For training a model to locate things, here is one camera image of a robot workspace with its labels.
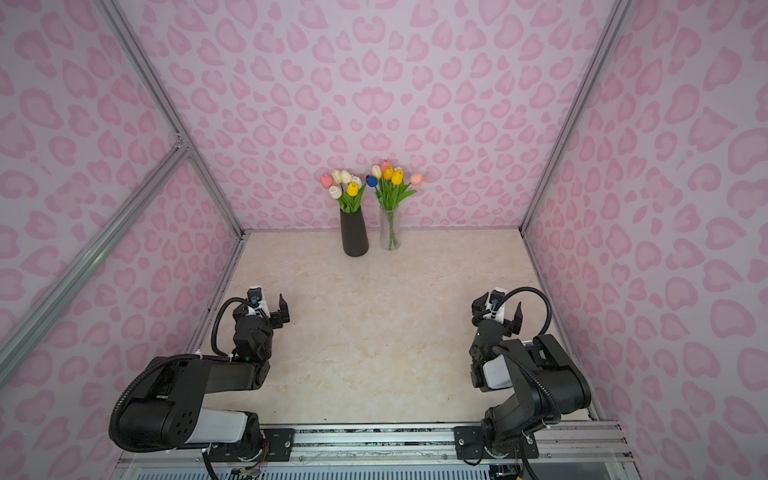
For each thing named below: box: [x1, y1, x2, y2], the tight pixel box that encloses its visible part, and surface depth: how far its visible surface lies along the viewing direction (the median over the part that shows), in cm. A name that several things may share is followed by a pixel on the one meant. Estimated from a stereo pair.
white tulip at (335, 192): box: [329, 185, 342, 199], surface depth 90 cm
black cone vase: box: [340, 206, 369, 257], surface depth 113 cm
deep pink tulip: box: [320, 173, 334, 189], surface depth 95 cm
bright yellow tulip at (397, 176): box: [391, 166, 404, 186], surface depth 93 cm
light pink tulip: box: [407, 173, 426, 187], surface depth 94 cm
